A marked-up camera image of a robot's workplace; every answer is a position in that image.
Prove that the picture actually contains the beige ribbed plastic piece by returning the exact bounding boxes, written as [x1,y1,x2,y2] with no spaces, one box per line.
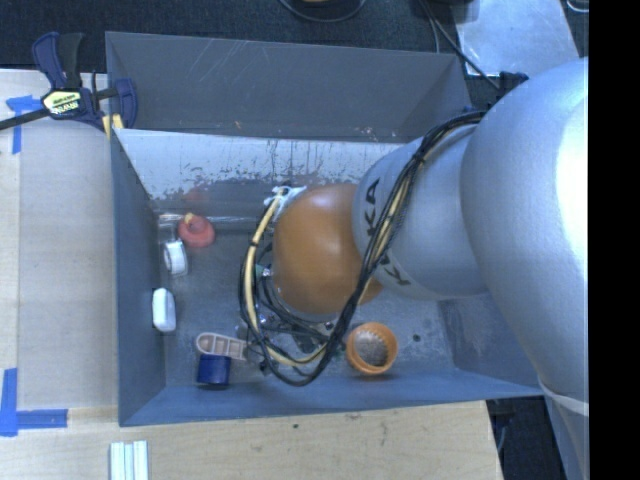
[194,331,249,363]

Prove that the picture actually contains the blue cylinder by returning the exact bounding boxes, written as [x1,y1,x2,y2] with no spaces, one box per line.
[195,353,233,389]

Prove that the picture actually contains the orange plastic cup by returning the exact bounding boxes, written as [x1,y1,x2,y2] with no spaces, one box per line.
[345,321,400,376]

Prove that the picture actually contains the grey metal bin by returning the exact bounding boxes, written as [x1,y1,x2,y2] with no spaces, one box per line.
[104,31,546,428]

